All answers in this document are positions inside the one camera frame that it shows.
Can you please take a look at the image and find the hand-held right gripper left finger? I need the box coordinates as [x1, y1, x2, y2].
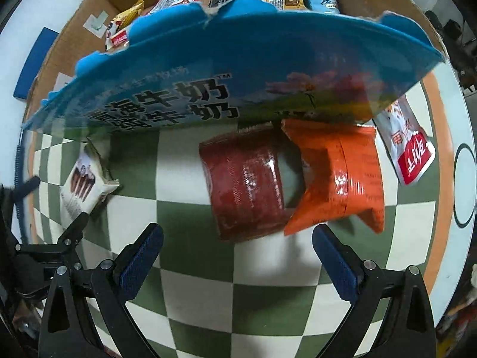
[38, 223, 165, 358]

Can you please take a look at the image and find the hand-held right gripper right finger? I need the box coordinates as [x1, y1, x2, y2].
[312, 225, 436, 358]

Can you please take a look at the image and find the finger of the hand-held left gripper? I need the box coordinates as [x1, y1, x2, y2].
[56, 211, 90, 249]
[7, 176, 41, 245]

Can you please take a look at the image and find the white packet with brown sticks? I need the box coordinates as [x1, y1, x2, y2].
[60, 140, 120, 228]

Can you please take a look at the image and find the orange snack packet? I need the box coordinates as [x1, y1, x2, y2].
[281, 119, 386, 236]

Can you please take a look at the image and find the dark red snack packet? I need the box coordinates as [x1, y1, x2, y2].
[199, 125, 296, 242]

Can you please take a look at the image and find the yellow panda snack packet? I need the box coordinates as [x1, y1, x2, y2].
[103, 0, 145, 52]

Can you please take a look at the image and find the cardboard box with blue print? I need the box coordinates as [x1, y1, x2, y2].
[20, 0, 446, 132]

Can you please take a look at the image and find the red white snack packet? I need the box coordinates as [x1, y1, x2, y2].
[149, 0, 198, 16]

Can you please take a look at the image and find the black spring bar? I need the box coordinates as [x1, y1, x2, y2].
[13, 127, 27, 247]

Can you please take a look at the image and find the green white checkered mat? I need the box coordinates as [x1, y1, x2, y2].
[22, 71, 456, 358]

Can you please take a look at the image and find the blue cushion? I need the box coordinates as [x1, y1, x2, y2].
[13, 27, 60, 101]

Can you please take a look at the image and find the white pouch with red label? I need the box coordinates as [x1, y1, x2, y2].
[373, 95, 436, 186]

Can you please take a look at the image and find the black ring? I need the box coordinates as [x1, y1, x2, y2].
[452, 143, 477, 229]

